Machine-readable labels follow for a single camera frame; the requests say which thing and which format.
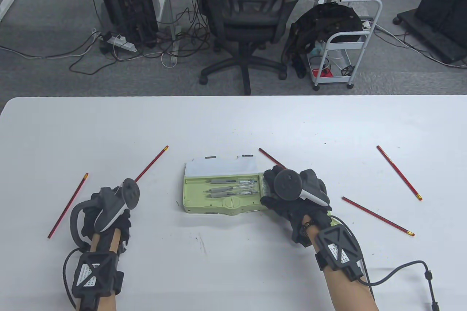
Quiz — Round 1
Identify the person's right hand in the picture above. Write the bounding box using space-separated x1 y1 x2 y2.
260 165 334 248

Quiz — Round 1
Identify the person's left hand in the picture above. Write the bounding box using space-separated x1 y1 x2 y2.
80 187 132 255

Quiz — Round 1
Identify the white rolling cart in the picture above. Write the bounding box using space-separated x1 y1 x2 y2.
312 0 383 91

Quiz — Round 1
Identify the grey motion controller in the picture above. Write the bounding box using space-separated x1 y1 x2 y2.
70 178 141 249
273 169 329 206

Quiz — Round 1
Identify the white table foot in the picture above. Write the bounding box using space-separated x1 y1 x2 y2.
0 0 16 23

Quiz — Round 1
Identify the black mesh office chair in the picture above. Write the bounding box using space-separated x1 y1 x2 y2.
194 0 303 96

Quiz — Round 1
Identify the white power strip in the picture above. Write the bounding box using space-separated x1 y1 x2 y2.
100 32 139 53

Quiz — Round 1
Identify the person's left forearm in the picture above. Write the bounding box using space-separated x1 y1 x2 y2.
88 229 124 311

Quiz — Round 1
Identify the green panda pencil case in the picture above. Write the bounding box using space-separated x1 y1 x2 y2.
182 154 270 215

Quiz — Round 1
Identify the black backpack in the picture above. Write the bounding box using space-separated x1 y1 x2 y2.
283 2 364 79

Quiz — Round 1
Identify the black wheeled stand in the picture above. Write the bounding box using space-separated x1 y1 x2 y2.
393 0 467 65

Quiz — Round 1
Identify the tangle of floor cables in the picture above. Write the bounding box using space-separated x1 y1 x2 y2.
0 7 217 75

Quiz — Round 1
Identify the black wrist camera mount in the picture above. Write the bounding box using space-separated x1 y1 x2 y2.
71 251 124 311
314 224 364 281

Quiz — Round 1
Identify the person's right forearm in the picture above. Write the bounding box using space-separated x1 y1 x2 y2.
303 216 380 311

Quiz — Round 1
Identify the red pencil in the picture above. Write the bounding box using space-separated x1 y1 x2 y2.
342 196 415 237
259 148 287 169
47 173 89 240
134 145 169 183
377 145 423 201

